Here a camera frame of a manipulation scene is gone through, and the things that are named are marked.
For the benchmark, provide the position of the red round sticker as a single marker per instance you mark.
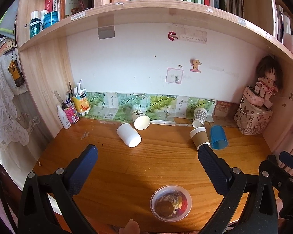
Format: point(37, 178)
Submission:
point(172, 36)

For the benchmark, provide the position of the white squeeze bottle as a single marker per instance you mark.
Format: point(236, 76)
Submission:
point(63, 117)

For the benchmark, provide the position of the pink square sticker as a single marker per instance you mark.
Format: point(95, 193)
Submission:
point(174, 75)

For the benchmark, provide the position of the white plastic cup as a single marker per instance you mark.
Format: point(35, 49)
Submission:
point(129, 135)

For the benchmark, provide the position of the brown sleeved paper cup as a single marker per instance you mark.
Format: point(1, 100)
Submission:
point(199, 137)

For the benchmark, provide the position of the brown-haired rag doll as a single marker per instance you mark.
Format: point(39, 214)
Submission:
point(270, 79)

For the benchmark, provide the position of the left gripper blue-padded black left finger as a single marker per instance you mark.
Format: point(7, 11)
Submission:
point(36, 214)

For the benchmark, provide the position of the pink pen can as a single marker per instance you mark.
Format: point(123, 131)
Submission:
point(70, 112)

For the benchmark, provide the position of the white paper cup black logo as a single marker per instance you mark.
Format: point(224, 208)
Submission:
point(140, 120)

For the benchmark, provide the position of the blue cosmetic jar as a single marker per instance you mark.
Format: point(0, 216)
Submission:
point(50, 19)

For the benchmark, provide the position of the pink clothing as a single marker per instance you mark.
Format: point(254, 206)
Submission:
point(131, 227)

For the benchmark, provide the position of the white lace curtain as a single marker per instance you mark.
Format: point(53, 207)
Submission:
point(10, 129)

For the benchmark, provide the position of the checkered paper cup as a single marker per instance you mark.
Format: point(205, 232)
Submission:
point(199, 117)

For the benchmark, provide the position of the blue plastic cup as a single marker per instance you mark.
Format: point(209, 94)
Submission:
point(218, 137)

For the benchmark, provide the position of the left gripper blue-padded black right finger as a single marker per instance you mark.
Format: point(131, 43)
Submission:
point(259, 213)

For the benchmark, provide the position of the pink round box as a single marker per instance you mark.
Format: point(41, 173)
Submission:
point(252, 97)

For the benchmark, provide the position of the patterned fabric basket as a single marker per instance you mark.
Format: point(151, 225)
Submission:
point(251, 119)

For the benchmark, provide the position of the wooden shelf board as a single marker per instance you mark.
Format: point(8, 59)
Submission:
point(164, 11)

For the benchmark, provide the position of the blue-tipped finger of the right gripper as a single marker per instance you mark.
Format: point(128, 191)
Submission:
point(287, 159)

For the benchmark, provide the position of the green grape carton strip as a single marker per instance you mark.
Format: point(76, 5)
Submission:
point(160, 107)

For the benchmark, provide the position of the teal cosmetic bottle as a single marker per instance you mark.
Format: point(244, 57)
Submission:
point(35, 24)

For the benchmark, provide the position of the pony sticker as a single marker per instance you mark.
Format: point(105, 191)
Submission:
point(195, 65)

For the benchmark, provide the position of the clear plastic ruler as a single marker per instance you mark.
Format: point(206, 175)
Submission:
point(58, 97)

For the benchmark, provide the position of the yellow hanging pouch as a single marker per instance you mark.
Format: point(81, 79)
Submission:
point(16, 73)

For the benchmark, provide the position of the clear printed plastic cup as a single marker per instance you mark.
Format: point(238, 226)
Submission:
point(171, 203)

